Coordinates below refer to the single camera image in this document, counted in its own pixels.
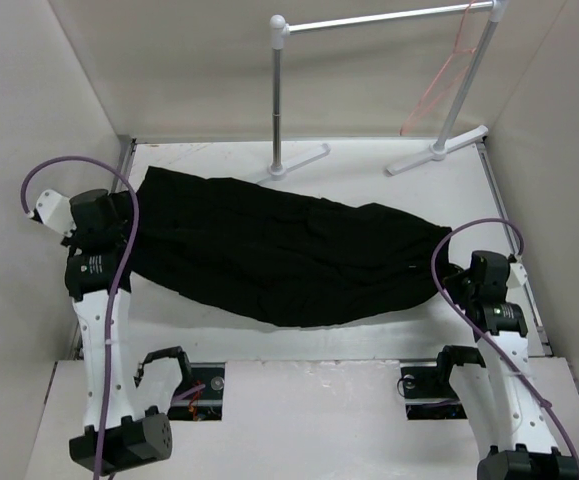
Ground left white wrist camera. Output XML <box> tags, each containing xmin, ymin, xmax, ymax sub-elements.
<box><xmin>27</xmin><ymin>189</ymin><xmax>76</xmax><ymax>237</ymax></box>

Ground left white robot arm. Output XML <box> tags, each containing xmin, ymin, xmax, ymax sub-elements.
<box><xmin>65</xmin><ymin>189</ymin><xmax>194</xmax><ymax>479</ymax></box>

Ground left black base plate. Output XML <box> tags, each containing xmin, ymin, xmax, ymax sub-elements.
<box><xmin>168</xmin><ymin>363</ymin><xmax>226</xmax><ymax>422</ymax></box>

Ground white clothes rack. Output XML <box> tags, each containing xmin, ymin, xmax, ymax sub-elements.
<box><xmin>255</xmin><ymin>1</ymin><xmax>508</xmax><ymax>184</ymax></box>

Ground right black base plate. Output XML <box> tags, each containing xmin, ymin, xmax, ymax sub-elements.
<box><xmin>397</xmin><ymin>364</ymin><xmax>467</xmax><ymax>421</ymax></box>

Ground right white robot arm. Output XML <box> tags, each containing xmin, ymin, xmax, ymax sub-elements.
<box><xmin>432</xmin><ymin>251</ymin><xmax>579</xmax><ymax>479</ymax></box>

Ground black trousers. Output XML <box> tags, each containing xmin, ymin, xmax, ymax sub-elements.
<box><xmin>112</xmin><ymin>167</ymin><xmax>456</xmax><ymax>328</ymax></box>

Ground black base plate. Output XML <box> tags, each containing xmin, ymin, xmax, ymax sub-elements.
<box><xmin>397</xmin><ymin>364</ymin><xmax>467</xmax><ymax>421</ymax></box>
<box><xmin>168</xmin><ymin>363</ymin><xmax>226</xmax><ymax>422</ymax></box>

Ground pink wire hanger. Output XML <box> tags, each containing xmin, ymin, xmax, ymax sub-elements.
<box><xmin>399</xmin><ymin>1</ymin><xmax>478</xmax><ymax>136</ymax></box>

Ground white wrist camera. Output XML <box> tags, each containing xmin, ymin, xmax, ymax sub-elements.
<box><xmin>506</xmin><ymin>255</ymin><xmax>528</xmax><ymax>289</ymax></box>
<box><xmin>27</xmin><ymin>189</ymin><xmax>76</xmax><ymax>237</ymax></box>

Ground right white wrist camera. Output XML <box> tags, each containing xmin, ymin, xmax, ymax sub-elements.
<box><xmin>506</xmin><ymin>255</ymin><xmax>528</xmax><ymax>289</ymax></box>

